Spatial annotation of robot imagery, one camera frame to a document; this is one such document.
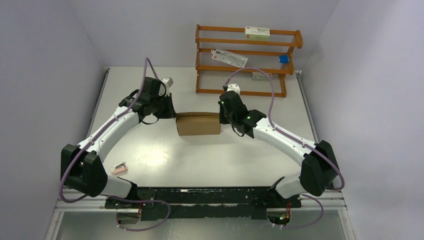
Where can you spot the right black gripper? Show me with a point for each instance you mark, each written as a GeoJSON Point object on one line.
{"type": "Point", "coordinates": [222, 120]}

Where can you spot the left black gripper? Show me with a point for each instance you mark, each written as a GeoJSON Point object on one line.
{"type": "Point", "coordinates": [170, 112]}

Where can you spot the brown cardboard box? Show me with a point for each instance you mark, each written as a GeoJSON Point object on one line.
{"type": "Point", "coordinates": [197, 123]}

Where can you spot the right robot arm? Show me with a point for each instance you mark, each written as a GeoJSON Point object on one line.
{"type": "Point", "coordinates": [317, 161]}

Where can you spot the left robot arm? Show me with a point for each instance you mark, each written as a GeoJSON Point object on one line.
{"type": "Point", "coordinates": [82, 166]}

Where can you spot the white box lower shelf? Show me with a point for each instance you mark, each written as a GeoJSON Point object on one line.
{"type": "Point", "coordinates": [258, 76]}

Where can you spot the white green box top shelf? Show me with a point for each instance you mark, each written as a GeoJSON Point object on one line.
{"type": "Point", "coordinates": [252, 33]}

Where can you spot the white flat package middle shelf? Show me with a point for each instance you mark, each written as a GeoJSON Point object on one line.
{"type": "Point", "coordinates": [229, 58]}

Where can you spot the orange wooden shelf rack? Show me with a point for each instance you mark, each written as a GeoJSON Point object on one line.
{"type": "Point", "coordinates": [262, 55]}

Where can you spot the pink white small object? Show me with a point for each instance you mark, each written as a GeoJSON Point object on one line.
{"type": "Point", "coordinates": [119, 169]}

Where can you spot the blue small cube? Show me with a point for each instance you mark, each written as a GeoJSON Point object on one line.
{"type": "Point", "coordinates": [284, 59]}

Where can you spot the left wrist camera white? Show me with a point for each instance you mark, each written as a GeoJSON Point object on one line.
{"type": "Point", "coordinates": [168, 82]}

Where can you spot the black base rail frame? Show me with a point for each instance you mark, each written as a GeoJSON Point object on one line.
{"type": "Point", "coordinates": [256, 203]}

